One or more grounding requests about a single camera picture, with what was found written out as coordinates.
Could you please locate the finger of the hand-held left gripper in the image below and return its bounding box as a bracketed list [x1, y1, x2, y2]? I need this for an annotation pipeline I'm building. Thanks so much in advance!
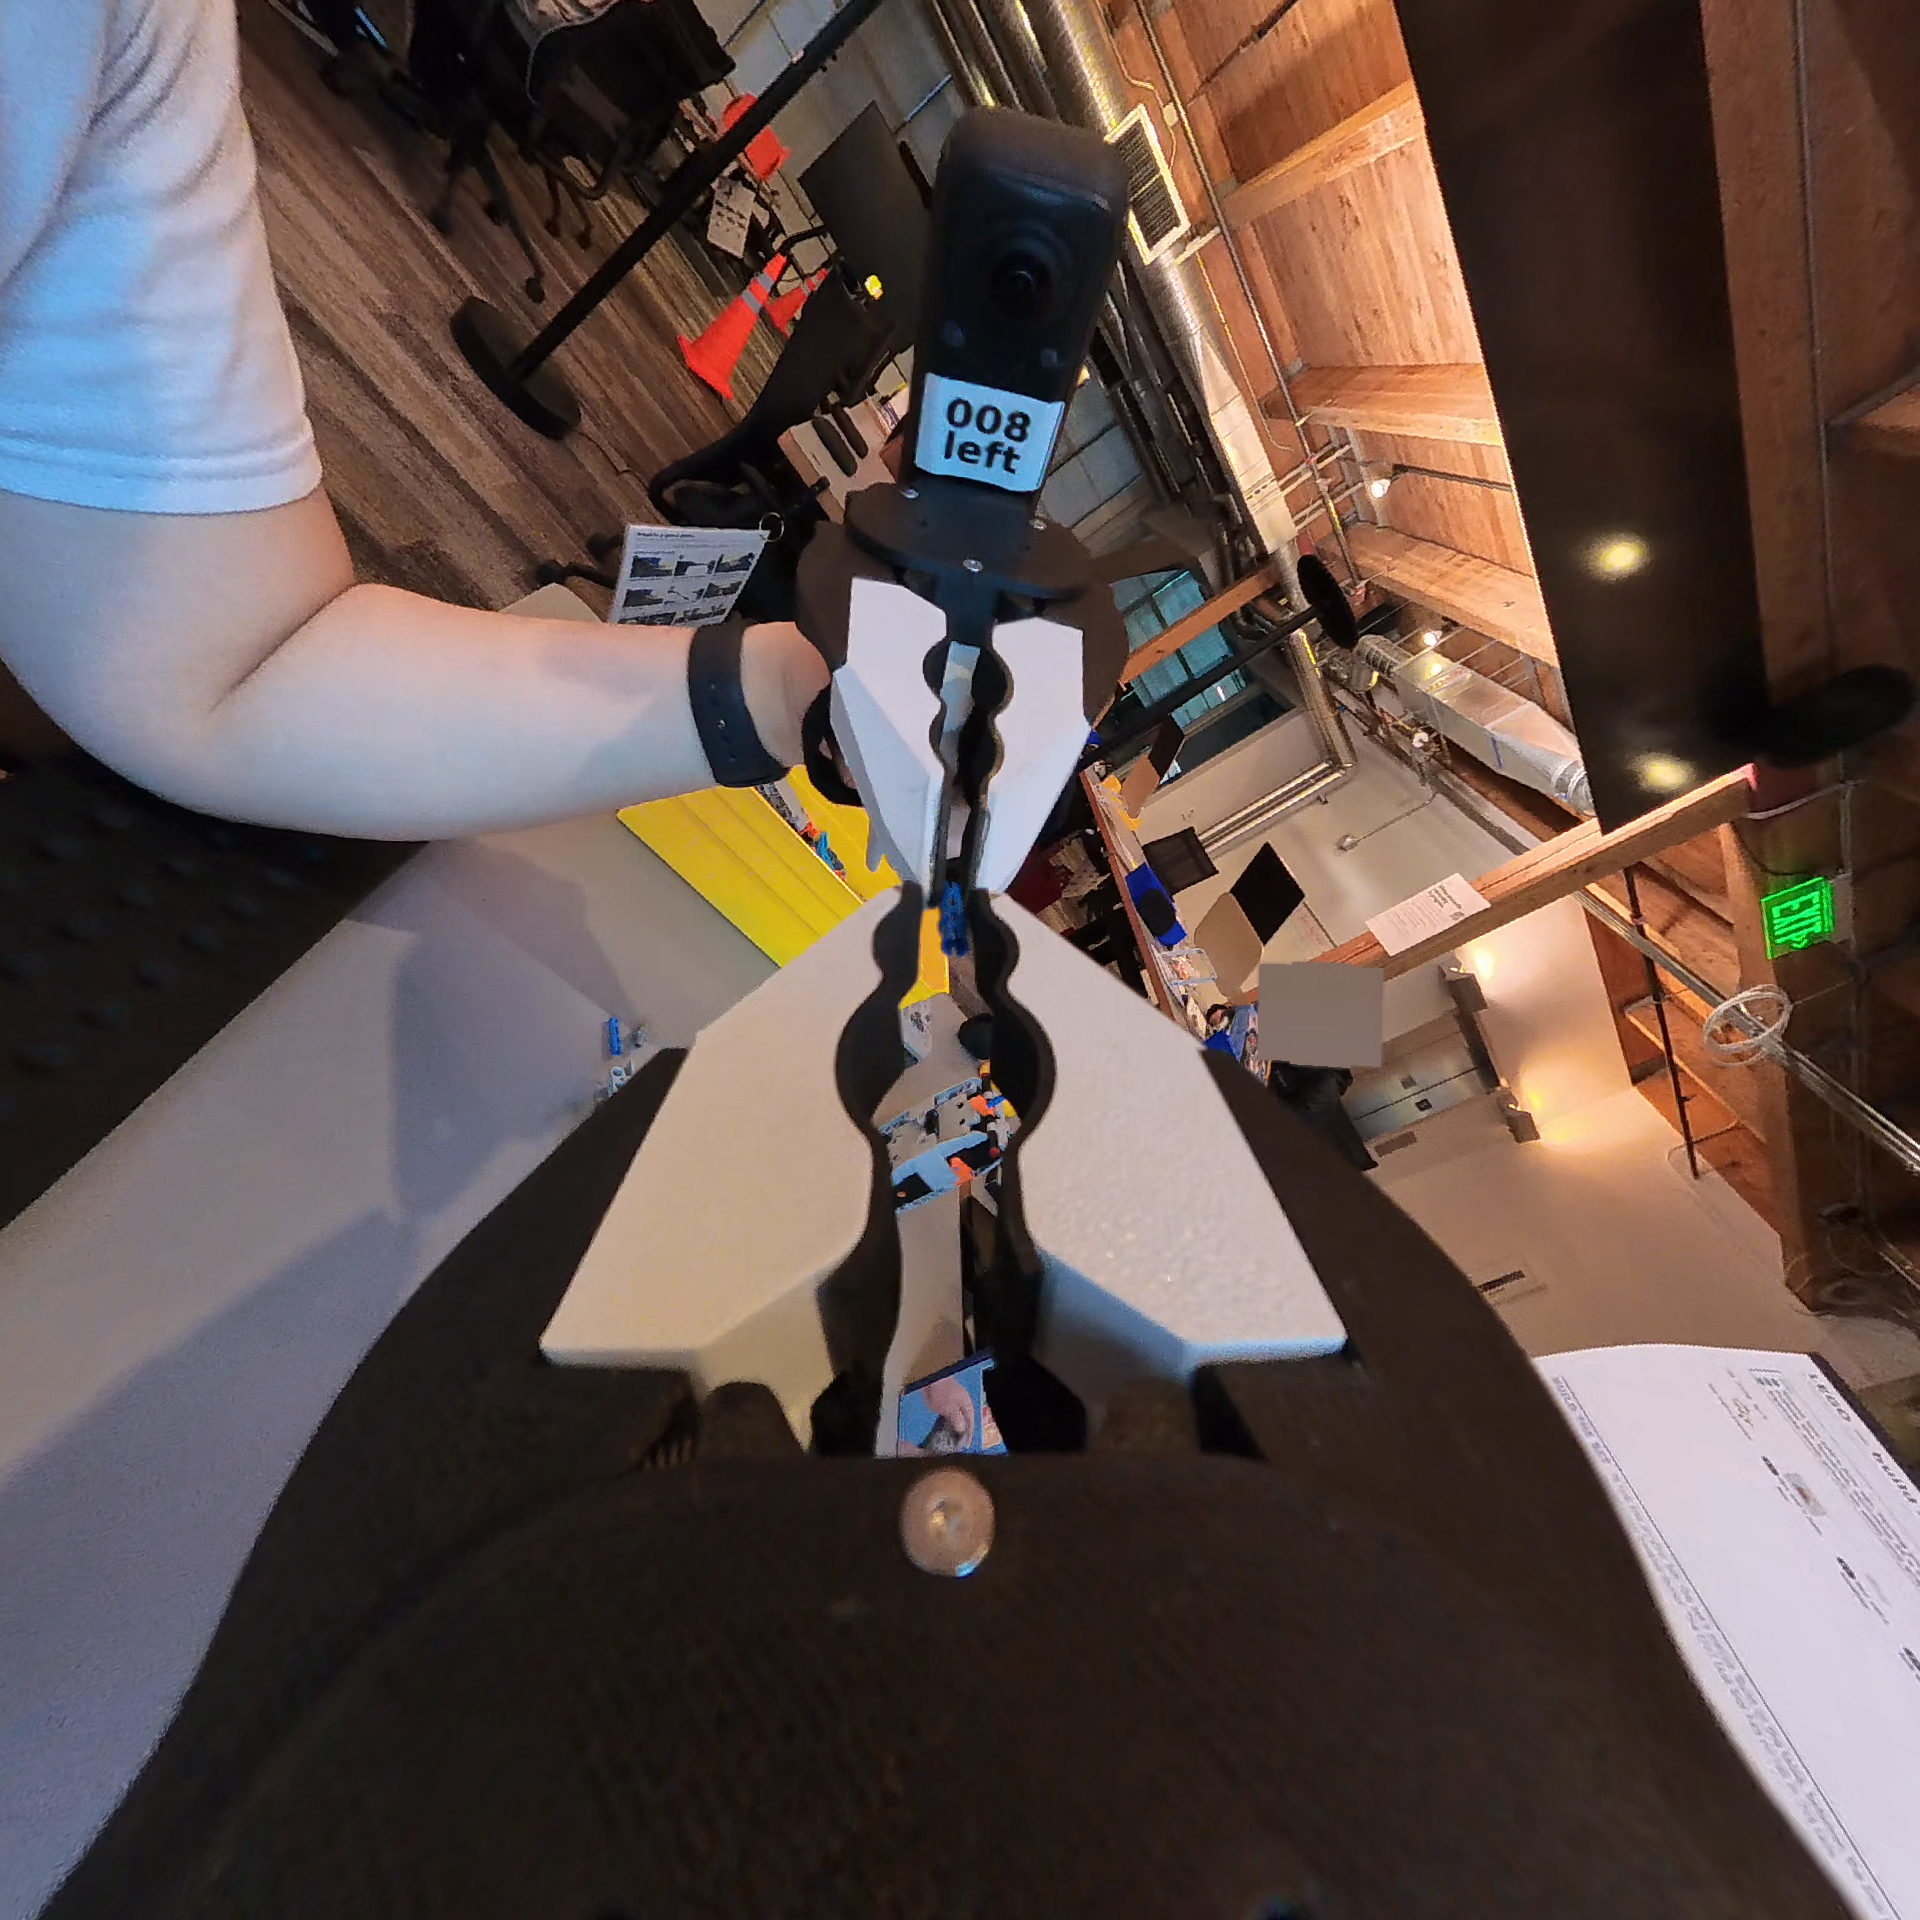
[956, 614, 1106, 897]
[831, 575, 963, 897]

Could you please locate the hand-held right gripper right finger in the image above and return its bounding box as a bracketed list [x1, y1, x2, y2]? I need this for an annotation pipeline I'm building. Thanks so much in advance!
[976, 893, 1349, 1424]

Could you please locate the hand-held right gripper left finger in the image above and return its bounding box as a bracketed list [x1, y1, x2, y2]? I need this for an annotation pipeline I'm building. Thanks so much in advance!
[539, 883, 923, 1424]

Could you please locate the person's left forearm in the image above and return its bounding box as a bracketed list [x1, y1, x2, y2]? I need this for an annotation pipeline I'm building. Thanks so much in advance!
[0, 483, 708, 847]

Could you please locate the grey desk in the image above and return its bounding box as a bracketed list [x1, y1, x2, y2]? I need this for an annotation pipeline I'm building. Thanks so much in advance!
[0, 810, 994, 1495]

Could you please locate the person's left hand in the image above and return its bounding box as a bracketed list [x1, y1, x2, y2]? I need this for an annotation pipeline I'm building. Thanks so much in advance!
[748, 614, 865, 798]

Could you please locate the black monitor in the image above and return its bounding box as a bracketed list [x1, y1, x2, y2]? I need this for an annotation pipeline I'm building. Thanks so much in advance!
[795, 99, 935, 360]

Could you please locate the black wristband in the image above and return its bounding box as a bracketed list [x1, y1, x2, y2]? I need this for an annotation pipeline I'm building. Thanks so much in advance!
[687, 614, 795, 795]

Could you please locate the air vent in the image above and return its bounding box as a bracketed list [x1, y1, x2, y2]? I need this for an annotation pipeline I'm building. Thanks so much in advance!
[1103, 103, 1200, 267]

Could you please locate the yellow plastic bin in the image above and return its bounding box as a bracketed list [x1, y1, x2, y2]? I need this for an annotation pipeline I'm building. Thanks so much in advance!
[613, 761, 955, 1003]

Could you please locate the black pole stand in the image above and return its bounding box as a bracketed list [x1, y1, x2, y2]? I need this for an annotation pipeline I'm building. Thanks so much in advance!
[1112, 553, 1362, 710]

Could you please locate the toy robot model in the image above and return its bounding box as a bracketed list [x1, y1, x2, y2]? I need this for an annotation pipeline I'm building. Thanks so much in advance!
[883, 1053, 1026, 1214]

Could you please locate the printed photo sheet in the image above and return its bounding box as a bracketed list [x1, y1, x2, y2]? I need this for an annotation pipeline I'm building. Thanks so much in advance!
[605, 522, 772, 634]

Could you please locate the black office chair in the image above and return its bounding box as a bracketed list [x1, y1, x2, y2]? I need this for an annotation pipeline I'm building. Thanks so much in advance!
[536, 281, 892, 590]

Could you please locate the blue booklet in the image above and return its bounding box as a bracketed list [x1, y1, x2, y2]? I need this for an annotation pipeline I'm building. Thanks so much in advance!
[896, 1355, 1008, 1461]

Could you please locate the paper notice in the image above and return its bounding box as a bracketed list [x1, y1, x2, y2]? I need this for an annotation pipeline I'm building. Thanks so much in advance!
[1362, 871, 1496, 961]

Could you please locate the black stanchion pole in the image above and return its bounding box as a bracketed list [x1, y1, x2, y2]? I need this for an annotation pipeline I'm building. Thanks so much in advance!
[449, 0, 892, 445]

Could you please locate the green exit sign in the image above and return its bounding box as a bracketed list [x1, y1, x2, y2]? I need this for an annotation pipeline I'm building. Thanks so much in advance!
[1754, 875, 1842, 967]

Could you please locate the printed instruction sheet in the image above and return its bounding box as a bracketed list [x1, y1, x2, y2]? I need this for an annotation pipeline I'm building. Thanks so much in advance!
[1536, 1341, 1920, 1920]

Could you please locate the wooden post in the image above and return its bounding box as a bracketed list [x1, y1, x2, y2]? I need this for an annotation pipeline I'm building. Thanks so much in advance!
[1316, 761, 1759, 979]

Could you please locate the coiled white cable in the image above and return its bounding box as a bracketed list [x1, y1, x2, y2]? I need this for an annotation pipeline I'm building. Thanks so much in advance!
[1697, 984, 1796, 1070]

